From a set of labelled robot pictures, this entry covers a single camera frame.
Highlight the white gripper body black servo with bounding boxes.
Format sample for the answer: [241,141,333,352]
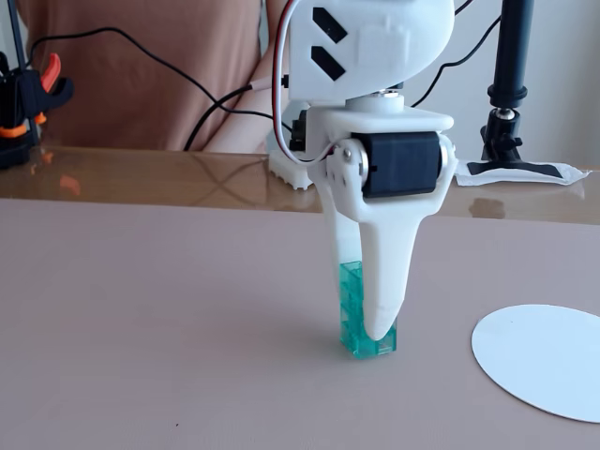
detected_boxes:
[307,89,458,216]

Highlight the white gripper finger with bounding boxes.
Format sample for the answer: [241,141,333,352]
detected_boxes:
[322,139,367,264]
[358,209,436,342]

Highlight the teal translucent lego brick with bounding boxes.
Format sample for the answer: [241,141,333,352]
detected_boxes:
[337,258,400,361]

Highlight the bare person forearm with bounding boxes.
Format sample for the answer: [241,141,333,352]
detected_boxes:
[201,0,294,154]

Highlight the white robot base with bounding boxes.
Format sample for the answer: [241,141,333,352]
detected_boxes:
[267,148,314,191]

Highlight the white paper circle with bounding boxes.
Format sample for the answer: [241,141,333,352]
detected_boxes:
[470,303,600,424]

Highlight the large pink table mat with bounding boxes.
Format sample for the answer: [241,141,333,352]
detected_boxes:
[0,197,600,450]

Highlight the orange shirt torso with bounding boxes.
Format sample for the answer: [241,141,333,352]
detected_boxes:
[16,0,264,153]

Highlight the black cable near stand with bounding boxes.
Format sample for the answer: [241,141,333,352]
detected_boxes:
[406,0,503,108]

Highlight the red white black servo cable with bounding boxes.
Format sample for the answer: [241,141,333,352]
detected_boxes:
[270,0,339,165]

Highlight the black camera stand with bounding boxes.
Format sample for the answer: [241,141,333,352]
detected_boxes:
[465,0,566,181]

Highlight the black cable with pink plug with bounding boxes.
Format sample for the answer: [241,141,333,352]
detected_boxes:
[183,74,291,152]

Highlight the long black cable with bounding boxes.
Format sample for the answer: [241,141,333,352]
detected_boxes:
[26,26,294,138]

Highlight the black clamp orange handles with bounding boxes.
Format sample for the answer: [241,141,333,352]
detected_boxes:
[0,52,75,170]

